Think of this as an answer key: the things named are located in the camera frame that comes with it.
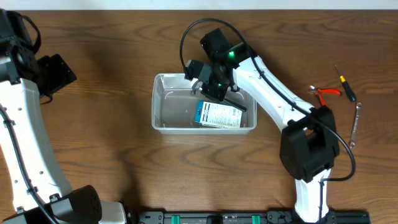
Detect white teal product card package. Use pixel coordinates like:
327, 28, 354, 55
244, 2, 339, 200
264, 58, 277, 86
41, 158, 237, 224
195, 101, 243, 128

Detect clear plastic container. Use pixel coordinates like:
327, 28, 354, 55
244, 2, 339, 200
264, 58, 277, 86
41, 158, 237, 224
152, 73, 257, 134

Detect red handled cutting pliers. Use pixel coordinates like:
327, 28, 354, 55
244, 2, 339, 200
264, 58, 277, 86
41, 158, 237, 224
309, 85, 342, 106

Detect black yellow screwdriver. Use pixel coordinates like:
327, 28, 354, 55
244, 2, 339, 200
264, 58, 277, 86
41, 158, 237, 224
334, 65, 357, 102

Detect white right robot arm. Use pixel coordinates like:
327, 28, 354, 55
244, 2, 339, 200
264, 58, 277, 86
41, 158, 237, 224
182, 29, 340, 223

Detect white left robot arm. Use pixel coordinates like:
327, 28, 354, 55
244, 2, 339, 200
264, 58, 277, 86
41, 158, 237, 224
1, 10, 127, 224

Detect silver combination wrench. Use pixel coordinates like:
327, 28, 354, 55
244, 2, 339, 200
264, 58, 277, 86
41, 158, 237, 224
349, 102, 362, 148

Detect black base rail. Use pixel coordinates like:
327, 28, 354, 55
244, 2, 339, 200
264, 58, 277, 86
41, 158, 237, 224
135, 210, 371, 224

